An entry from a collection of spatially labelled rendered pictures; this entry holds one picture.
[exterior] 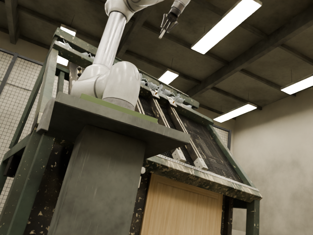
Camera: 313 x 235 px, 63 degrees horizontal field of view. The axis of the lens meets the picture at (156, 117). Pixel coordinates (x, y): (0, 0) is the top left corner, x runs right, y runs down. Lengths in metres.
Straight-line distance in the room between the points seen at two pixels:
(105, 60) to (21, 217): 0.85
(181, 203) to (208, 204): 0.35
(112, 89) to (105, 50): 0.35
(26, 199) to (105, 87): 0.66
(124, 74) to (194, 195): 1.62
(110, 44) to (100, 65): 0.14
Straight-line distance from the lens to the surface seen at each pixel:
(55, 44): 2.68
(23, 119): 2.94
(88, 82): 1.28
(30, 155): 1.62
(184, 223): 2.43
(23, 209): 1.42
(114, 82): 1.15
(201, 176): 2.22
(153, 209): 2.22
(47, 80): 2.08
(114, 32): 1.50
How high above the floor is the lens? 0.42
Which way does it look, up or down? 22 degrees up
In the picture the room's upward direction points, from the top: 10 degrees clockwise
